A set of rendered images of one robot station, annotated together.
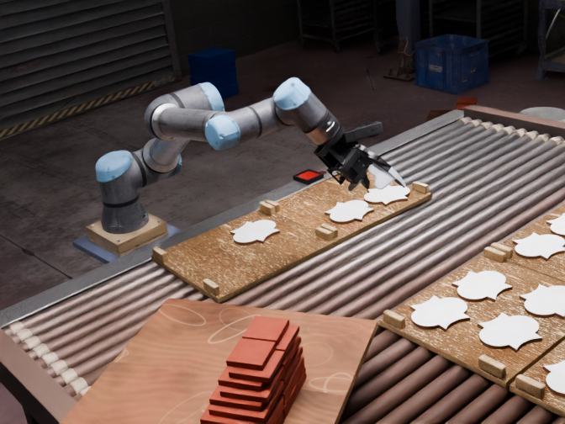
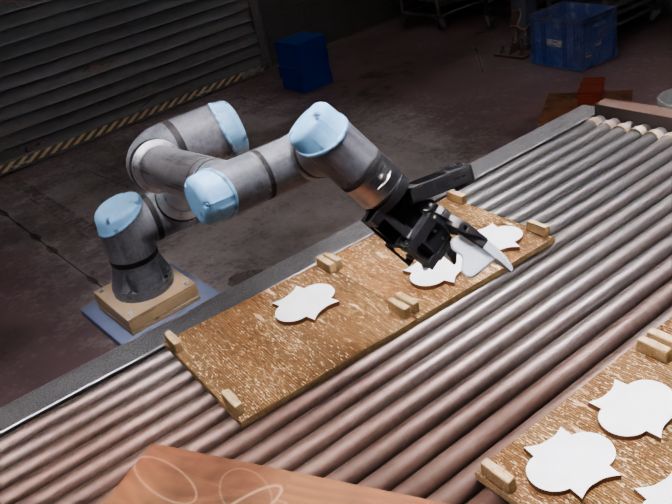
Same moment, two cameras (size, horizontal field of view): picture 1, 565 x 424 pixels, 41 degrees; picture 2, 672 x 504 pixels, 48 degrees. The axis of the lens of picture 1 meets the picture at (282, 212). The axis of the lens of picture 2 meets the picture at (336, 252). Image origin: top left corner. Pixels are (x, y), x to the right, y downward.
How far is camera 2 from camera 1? 0.71 m
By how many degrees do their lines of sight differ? 7
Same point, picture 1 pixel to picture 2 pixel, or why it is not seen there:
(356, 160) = (431, 231)
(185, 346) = not seen: outside the picture
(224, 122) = (211, 181)
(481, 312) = (639, 462)
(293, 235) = (358, 308)
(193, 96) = (198, 124)
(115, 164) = (117, 214)
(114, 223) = (126, 289)
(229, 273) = (263, 375)
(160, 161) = (177, 207)
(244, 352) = not seen: outside the picture
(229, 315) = (235, 483)
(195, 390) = not seen: outside the picture
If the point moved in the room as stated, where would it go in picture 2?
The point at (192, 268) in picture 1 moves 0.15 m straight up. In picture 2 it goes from (213, 365) to (193, 303)
